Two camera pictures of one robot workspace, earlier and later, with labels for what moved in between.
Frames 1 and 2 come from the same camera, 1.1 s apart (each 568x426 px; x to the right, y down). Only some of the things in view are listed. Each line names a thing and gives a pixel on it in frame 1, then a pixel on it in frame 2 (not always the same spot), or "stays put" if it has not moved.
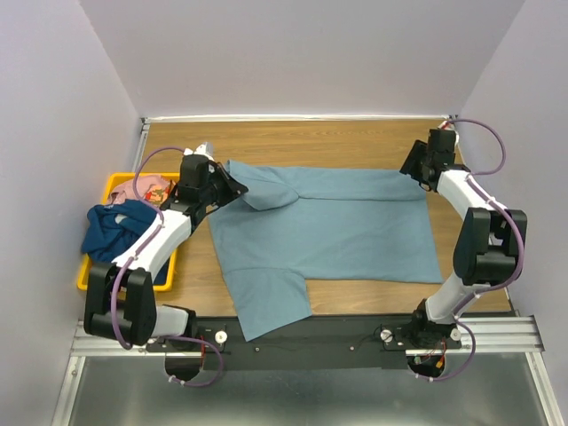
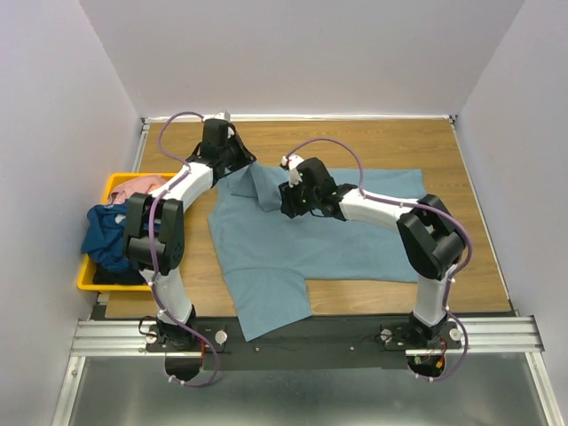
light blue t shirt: x=300 y=224 stays put
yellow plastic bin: x=112 y=179 stays put
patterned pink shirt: x=153 y=189 stays put
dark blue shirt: x=111 y=227 stays put
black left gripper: x=234 y=189 to x=247 y=157
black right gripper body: x=428 y=160 to x=297 y=200
